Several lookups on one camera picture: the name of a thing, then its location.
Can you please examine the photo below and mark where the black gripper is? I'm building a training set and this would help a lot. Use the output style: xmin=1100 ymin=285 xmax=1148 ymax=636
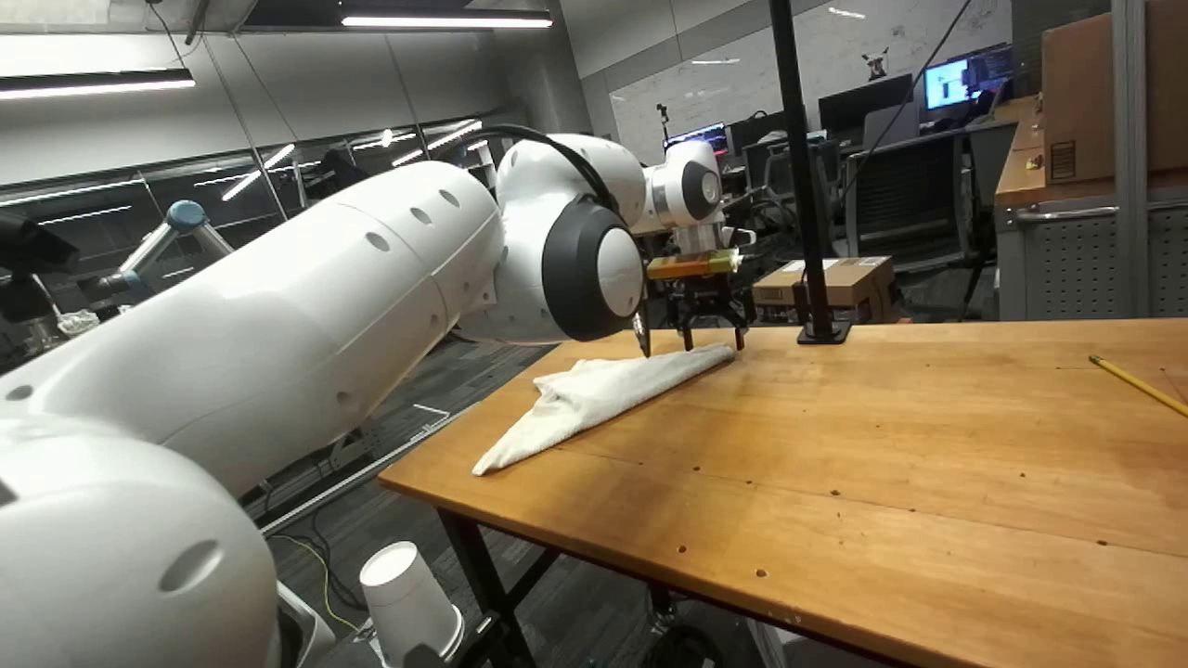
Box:
xmin=632 ymin=272 xmax=756 ymax=359

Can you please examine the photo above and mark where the white cloth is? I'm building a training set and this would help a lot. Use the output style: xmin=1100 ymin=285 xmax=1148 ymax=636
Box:
xmin=468 ymin=340 xmax=741 ymax=480

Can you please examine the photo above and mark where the long ceiling light strip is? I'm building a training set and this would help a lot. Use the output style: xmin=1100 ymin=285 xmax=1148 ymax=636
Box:
xmin=0 ymin=67 xmax=200 ymax=109

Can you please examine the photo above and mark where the white cylinder cup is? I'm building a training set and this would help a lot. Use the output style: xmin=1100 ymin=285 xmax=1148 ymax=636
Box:
xmin=351 ymin=537 xmax=472 ymax=668

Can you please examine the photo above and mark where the drawer cabinet with wooden top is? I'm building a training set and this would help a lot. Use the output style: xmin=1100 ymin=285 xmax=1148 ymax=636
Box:
xmin=991 ymin=92 xmax=1188 ymax=323

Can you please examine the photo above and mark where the grey metal post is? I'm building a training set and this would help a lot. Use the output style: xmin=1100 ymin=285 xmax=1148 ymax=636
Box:
xmin=1107 ymin=0 xmax=1154 ymax=319

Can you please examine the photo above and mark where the yellow pencil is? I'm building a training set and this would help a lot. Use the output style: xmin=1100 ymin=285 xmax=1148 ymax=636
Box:
xmin=1085 ymin=353 xmax=1188 ymax=425

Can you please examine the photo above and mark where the grey floor rail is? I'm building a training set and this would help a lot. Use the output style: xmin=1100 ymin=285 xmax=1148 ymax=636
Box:
xmin=254 ymin=420 xmax=455 ymax=537

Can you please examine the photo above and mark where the black table leg frame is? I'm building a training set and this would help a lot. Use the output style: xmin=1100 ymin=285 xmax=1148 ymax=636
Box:
xmin=424 ymin=505 xmax=772 ymax=668

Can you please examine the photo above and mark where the large cardboard box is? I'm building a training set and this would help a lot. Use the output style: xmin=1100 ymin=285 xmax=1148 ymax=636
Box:
xmin=1034 ymin=0 xmax=1188 ymax=190

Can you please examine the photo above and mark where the short ceiling light strip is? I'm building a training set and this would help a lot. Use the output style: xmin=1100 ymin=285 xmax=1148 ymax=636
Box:
xmin=337 ymin=10 xmax=556 ymax=35

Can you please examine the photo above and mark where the black camera stand pole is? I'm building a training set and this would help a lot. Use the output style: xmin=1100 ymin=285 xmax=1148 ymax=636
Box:
xmin=764 ymin=0 xmax=855 ymax=348

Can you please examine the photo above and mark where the lit computer monitor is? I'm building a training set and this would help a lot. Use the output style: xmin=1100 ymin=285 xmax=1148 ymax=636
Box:
xmin=915 ymin=53 xmax=1013 ymax=124

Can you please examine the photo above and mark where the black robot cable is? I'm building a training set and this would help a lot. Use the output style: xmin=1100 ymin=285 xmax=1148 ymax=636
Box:
xmin=485 ymin=119 xmax=628 ymax=219

